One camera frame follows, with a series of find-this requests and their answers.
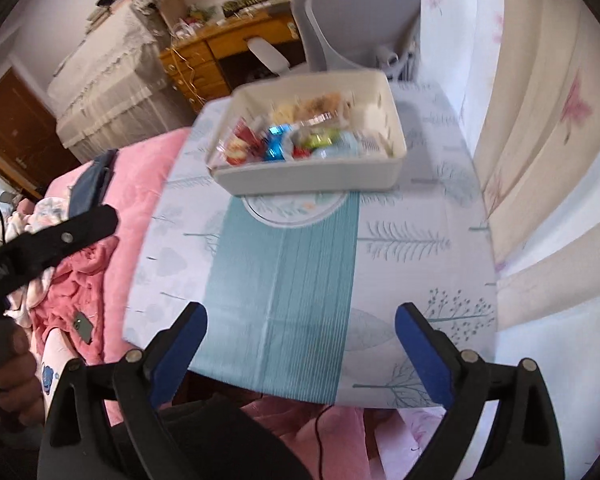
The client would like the wooden desk with drawers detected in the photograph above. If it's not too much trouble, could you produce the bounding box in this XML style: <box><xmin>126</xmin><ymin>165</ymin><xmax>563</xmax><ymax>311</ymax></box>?
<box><xmin>159</xmin><ymin>3</ymin><xmax>306</xmax><ymax>113</ymax></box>

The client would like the person left hand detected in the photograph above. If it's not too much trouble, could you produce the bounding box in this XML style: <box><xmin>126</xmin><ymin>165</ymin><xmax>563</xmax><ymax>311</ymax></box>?
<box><xmin>0</xmin><ymin>318</ymin><xmax>45</xmax><ymax>427</ymax></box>

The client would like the red date snack bag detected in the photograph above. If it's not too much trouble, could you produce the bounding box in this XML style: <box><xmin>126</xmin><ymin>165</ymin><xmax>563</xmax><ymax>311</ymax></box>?
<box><xmin>214</xmin><ymin>116</ymin><xmax>268</xmax><ymax>167</ymax></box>

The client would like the patterned tablecloth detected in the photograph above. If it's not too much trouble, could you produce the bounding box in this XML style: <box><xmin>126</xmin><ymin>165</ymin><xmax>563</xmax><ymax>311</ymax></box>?
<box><xmin>122</xmin><ymin>82</ymin><xmax>496</xmax><ymax>408</ymax></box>

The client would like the black cable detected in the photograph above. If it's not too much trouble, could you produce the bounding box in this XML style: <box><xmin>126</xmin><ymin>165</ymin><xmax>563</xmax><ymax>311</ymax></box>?
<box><xmin>312</xmin><ymin>404</ymin><xmax>336</xmax><ymax>480</ymax></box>

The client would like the brown wooden door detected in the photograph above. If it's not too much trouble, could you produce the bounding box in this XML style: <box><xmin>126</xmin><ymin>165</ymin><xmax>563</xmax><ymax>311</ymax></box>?
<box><xmin>0</xmin><ymin>68</ymin><xmax>80</xmax><ymax>198</ymax></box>

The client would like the green pineapple cake packet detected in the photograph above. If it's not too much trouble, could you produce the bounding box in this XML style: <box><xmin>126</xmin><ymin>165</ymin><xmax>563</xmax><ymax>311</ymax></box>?
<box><xmin>299</xmin><ymin>128</ymin><xmax>340</xmax><ymax>152</ymax></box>

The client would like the white plastic storage tray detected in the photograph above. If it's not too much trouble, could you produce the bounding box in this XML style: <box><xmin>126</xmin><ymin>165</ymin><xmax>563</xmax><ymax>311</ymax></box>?
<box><xmin>206</xmin><ymin>70</ymin><xmax>407</xmax><ymax>196</ymax></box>

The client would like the large clear blue snack bag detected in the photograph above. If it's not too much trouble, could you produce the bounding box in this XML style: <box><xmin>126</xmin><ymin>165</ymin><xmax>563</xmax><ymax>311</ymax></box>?
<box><xmin>311</xmin><ymin>131</ymin><xmax>388</xmax><ymax>159</ymax></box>

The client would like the lace covered cabinet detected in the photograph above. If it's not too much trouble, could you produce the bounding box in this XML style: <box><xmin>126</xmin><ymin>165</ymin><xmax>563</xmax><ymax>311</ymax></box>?
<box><xmin>47</xmin><ymin>3</ymin><xmax>195</xmax><ymax>162</ymax></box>

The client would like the grey office chair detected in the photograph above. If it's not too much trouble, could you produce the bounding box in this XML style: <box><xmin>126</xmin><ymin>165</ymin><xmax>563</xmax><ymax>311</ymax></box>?
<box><xmin>247</xmin><ymin>0</ymin><xmax>420</xmax><ymax>81</ymax></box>

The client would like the blue foil candy packet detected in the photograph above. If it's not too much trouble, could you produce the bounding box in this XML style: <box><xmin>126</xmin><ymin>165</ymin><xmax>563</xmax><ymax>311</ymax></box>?
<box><xmin>263</xmin><ymin>124</ymin><xmax>294</xmax><ymax>162</ymax></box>

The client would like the rice cracker pack large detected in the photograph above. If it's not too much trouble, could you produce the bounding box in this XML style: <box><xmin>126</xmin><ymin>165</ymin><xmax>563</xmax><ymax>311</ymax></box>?
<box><xmin>268</xmin><ymin>92</ymin><xmax>352</xmax><ymax>125</ymax></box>

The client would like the dark blue folded cloth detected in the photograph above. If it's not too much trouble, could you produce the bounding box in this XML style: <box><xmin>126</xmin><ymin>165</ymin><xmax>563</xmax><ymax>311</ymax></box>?
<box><xmin>68</xmin><ymin>150</ymin><xmax>118</xmax><ymax>218</ymax></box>

